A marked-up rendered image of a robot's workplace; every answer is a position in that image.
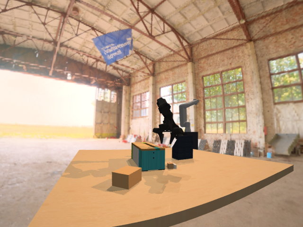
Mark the tan rectangular block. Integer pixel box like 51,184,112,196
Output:
112,166,142,190

